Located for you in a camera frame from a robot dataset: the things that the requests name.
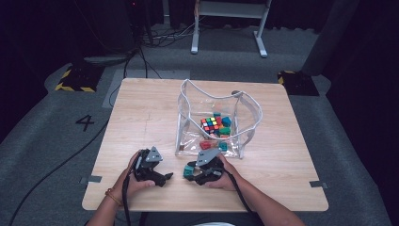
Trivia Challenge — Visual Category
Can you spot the person's left hand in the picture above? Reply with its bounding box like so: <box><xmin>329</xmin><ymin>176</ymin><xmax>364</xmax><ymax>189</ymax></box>
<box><xmin>113</xmin><ymin>150</ymin><xmax>157</xmax><ymax>200</ymax></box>

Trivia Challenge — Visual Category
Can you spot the person's white clothing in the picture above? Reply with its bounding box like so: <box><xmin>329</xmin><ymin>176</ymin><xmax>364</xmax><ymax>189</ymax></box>
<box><xmin>192</xmin><ymin>221</ymin><xmax>236</xmax><ymax>226</ymax></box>

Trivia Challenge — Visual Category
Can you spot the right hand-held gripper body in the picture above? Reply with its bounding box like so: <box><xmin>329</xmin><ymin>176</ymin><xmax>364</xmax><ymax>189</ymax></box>
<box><xmin>195</xmin><ymin>147</ymin><xmax>225</xmax><ymax>186</ymax></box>

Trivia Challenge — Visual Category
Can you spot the black equipment cabinet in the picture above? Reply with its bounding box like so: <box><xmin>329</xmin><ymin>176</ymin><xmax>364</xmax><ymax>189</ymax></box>
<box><xmin>72</xmin><ymin>0</ymin><xmax>139</xmax><ymax>67</ymax></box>

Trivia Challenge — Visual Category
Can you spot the bundle of floor cables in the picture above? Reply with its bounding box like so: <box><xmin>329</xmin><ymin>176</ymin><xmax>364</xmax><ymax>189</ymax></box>
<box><xmin>140</xmin><ymin>18</ymin><xmax>201</xmax><ymax>48</ymax></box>

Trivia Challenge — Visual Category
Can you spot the person's right hand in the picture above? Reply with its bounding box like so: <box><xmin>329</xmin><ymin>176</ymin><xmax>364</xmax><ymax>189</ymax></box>
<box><xmin>204</xmin><ymin>153</ymin><xmax>244</xmax><ymax>192</ymax></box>

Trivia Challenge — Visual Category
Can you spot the multicoloured puzzle cube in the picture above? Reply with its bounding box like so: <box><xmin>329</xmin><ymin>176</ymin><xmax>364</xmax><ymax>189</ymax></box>
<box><xmin>200</xmin><ymin>117</ymin><xmax>221</xmax><ymax>136</ymax></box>

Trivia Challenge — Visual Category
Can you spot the white metal desk frame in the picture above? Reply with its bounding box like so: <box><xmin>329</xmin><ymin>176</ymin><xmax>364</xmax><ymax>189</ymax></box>
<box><xmin>190</xmin><ymin>0</ymin><xmax>273</xmax><ymax>58</ymax></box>

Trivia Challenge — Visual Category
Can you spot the long black floor cable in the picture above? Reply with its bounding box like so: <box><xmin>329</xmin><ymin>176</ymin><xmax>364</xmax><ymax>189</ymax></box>
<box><xmin>8</xmin><ymin>84</ymin><xmax>123</xmax><ymax>226</ymax></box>

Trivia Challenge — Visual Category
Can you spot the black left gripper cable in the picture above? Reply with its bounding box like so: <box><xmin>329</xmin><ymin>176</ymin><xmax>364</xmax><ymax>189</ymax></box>
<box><xmin>121</xmin><ymin>175</ymin><xmax>133</xmax><ymax>226</ymax></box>

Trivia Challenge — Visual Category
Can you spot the mint toy block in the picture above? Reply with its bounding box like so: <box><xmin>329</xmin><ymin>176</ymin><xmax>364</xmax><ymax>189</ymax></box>
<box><xmin>183</xmin><ymin>165</ymin><xmax>196</xmax><ymax>181</ymax></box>

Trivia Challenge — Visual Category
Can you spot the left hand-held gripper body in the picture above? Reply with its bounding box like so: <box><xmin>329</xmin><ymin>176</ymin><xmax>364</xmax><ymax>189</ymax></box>
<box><xmin>134</xmin><ymin>146</ymin><xmax>165</xmax><ymax>183</ymax></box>

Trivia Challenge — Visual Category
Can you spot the black yellow striped floor mat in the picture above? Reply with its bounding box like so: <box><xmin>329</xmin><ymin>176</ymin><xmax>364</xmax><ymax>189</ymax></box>
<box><xmin>277</xmin><ymin>70</ymin><xmax>320</xmax><ymax>97</ymax></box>
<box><xmin>55</xmin><ymin>64</ymin><xmax>106</xmax><ymax>93</ymax></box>

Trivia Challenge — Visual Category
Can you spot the gold bracelet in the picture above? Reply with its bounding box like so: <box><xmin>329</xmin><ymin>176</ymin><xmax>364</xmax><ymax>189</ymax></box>
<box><xmin>104</xmin><ymin>187</ymin><xmax>123</xmax><ymax>207</ymax></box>

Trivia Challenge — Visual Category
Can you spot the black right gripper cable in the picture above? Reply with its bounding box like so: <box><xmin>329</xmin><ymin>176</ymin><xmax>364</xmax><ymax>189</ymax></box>
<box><xmin>223</xmin><ymin>170</ymin><xmax>263</xmax><ymax>226</ymax></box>

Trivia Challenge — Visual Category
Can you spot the clear plastic bag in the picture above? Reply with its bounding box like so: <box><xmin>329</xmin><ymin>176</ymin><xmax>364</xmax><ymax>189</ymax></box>
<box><xmin>174</xmin><ymin>78</ymin><xmax>263</xmax><ymax>159</ymax></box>

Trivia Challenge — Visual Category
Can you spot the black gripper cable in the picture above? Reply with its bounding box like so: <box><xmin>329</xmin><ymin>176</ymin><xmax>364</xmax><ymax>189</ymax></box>
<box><xmin>223</xmin><ymin>170</ymin><xmax>263</xmax><ymax>226</ymax></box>
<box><xmin>121</xmin><ymin>175</ymin><xmax>133</xmax><ymax>226</ymax></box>

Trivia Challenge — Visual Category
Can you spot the short black floor cable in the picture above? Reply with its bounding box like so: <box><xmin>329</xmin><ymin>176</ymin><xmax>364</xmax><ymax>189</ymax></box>
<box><xmin>123</xmin><ymin>46</ymin><xmax>163</xmax><ymax>79</ymax></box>

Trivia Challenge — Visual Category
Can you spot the grey padded post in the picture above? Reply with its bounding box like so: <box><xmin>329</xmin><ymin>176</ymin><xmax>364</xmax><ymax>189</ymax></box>
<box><xmin>300</xmin><ymin>0</ymin><xmax>360</xmax><ymax>76</ymax></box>

